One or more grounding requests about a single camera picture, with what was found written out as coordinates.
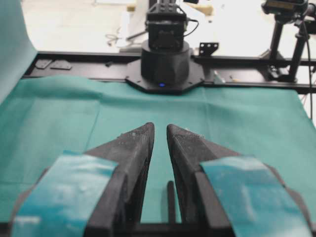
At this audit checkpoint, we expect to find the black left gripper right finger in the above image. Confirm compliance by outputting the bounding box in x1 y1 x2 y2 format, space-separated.
166 124 314 237

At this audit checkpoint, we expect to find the green table cloth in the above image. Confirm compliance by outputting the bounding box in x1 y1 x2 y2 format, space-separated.
0 0 316 224

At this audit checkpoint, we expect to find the black metal frame rail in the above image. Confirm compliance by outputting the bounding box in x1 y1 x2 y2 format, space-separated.
23 51 316 94

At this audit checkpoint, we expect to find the black tripod stand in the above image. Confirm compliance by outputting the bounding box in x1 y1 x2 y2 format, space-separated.
261 0 316 82

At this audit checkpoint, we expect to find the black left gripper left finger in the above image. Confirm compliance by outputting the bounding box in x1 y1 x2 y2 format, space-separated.
9 122 156 237

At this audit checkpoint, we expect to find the black perforated bracket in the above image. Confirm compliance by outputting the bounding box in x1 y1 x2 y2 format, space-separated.
199 42 219 57

